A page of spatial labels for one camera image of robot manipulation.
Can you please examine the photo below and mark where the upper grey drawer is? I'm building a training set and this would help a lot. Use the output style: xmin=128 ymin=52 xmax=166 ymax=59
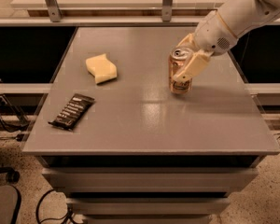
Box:
xmin=42 ymin=168 xmax=259 ymax=193

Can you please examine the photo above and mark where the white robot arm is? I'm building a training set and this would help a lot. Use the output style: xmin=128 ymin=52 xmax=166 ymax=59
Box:
xmin=173 ymin=0 xmax=280 ymax=82

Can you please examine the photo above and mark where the orange soda can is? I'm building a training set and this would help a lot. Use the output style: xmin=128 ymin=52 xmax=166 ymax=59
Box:
xmin=168 ymin=47 xmax=193 ymax=95

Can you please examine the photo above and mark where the black chair base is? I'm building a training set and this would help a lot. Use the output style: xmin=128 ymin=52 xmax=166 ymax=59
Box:
xmin=0 ymin=167 xmax=21 ymax=224

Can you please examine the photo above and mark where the dark chocolate bar wrapper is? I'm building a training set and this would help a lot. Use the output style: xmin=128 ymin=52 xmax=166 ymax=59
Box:
xmin=49 ymin=93 xmax=95 ymax=131

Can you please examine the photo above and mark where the yellow sponge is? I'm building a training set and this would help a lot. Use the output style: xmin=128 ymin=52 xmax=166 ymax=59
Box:
xmin=86 ymin=54 xmax=118 ymax=84

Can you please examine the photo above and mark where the middle metal bracket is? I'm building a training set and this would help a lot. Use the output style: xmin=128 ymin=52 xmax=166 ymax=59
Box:
xmin=161 ymin=0 xmax=173 ymax=21

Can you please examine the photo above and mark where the left metal bracket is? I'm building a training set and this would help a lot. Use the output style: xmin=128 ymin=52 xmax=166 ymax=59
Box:
xmin=45 ymin=0 xmax=62 ymax=22

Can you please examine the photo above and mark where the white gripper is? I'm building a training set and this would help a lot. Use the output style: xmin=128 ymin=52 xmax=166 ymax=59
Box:
xmin=177 ymin=10 xmax=238 ymax=78

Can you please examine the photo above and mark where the grey drawer cabinet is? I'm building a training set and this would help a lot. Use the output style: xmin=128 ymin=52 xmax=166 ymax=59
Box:
xmin=23 ymin=27 xmax=280 ymax=224

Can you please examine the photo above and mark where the lower grey drawer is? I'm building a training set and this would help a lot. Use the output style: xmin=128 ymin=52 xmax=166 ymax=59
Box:
xmin=67 ymin=198 xmax=230 ymax=216

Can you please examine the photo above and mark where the black cable left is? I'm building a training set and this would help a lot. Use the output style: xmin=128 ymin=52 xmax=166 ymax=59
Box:
xmin=0 ymin=93 xmax=31 ymax=142

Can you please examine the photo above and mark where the grey drawer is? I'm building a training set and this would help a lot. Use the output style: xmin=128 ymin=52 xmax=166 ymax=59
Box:
xmin=67 ymin=198 xmax=230 ymax=216
xmin=42 ymin=168 xmax=259 ymax=193

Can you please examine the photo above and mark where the black floor cable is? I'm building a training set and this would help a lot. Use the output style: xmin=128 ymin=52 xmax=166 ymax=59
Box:
xmin=35 ymin=189 xmax=77 ymax=224

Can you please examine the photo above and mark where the metal bracket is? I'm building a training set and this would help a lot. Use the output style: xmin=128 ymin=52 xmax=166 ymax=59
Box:
xmin=45 ymin=0 xmax=62 ymax=22
xmin=161 ymin=0 xmax=173 ymax=21

